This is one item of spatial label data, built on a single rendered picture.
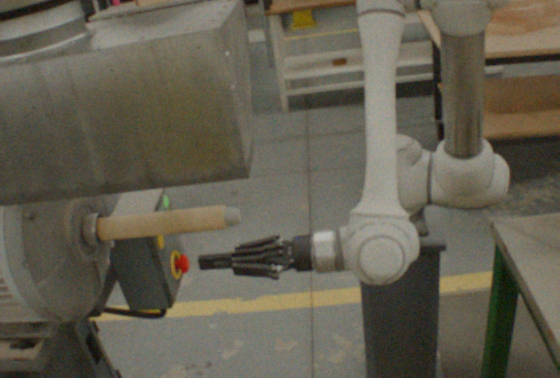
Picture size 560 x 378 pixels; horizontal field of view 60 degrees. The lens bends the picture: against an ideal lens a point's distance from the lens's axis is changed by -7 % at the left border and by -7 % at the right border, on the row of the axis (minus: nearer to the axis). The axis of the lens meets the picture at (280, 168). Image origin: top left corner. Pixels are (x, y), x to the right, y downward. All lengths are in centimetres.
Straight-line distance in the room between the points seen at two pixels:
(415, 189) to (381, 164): 57
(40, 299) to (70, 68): 33
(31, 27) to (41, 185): 15
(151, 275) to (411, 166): 77
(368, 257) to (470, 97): 56
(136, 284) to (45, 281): 40
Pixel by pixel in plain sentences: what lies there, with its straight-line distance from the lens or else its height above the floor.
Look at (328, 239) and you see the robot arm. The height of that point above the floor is 102.
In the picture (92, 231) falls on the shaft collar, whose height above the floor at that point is 126.
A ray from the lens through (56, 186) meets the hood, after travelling 54.
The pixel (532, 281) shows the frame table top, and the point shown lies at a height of 93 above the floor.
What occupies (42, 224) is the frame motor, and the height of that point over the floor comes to 131.
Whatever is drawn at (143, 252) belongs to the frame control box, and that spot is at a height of 107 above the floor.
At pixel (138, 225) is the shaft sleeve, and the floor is 126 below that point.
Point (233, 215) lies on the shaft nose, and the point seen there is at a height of 126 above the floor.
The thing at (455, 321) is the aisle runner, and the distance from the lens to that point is 227.
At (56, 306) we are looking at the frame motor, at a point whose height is 120.
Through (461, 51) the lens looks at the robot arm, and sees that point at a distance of 117.
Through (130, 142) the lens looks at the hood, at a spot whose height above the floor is 144.
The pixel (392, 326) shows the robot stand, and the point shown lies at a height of 37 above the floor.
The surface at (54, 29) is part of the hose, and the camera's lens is 52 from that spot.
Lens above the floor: 161
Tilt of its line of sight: 27 degrees down
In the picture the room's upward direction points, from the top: 10 degrees counter-clockwise
